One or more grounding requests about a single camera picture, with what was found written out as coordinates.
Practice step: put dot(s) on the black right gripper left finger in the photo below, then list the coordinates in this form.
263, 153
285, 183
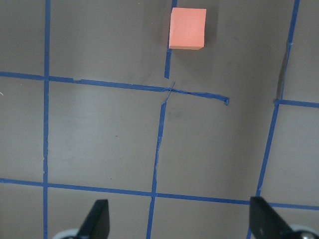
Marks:
97, 223

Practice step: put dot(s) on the orange foam cube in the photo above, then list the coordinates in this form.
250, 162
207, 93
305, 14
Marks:
187, 28

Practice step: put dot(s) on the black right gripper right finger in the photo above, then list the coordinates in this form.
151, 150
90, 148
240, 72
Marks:
265, 222

